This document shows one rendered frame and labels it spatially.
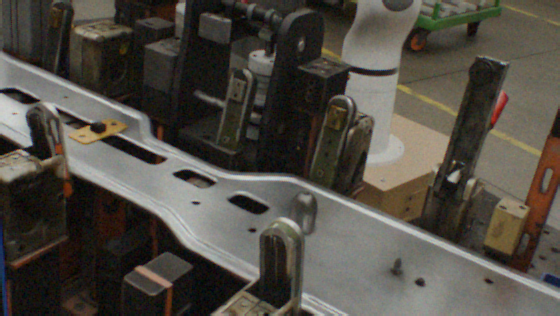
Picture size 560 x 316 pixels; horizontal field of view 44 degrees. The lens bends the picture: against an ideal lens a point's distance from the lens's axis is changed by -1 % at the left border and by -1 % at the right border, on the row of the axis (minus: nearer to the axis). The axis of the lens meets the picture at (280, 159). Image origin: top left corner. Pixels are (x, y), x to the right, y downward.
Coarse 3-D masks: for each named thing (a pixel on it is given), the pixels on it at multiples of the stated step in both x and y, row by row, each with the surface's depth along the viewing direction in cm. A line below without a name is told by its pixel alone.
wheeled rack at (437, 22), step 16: (352, 0) 507; (432, 0) 504; (448, 0) 520; (464, 0) 533; (496, 0) 530; (336, 16) 543; (432, 16) 468; (448, 16) 483; (464, 16) 493; (480, 16) 512; (496, 16) 533; (416, 32) 481; (416, 48) 489
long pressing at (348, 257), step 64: (0, 64) 115; (0, 128) 96; (64, 128) 97; (128, 128) 100; (128, 192) 85; (192, 192) 87; (256, 192) 89; (320, 192) 91; (256, 256) 76; (320, 256) 78; (384, 256) 80; (448, 256) 81
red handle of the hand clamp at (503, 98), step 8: (504, 96) 90; (496, 104) 89; (504, 104) 90; (496, 112) 89; (496, 120) 89; (488, 128) 88; (456, 168) 85; (464, 168) 85; (448, 176) 85; (456, 176) 85; (448, 184) 85; (456, 184) 84
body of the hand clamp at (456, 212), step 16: (432, 192) 87; (448, 192) 88; (480, 192) 87; (432, 208) 87; (448, 208) 86; (464, 208) 85; (432, 224) 88; (448, 224) 87; (464, 224) 86; (464, 240) 91
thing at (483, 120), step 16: (480, 64) 77; (496, 64) 80; (480, 80) 78; (496, 80) 79; (464, 96) 82; (480, 96) 82; (496, 96) 80; (464, 112) 82; (480, 112) 82; (464, 128) 83; (480, 128) 81; (448, 144) 84; (464, 144) 84; (480, 144) 82; (448, 160) 84; (464, 160) 84; (464, 176) 83
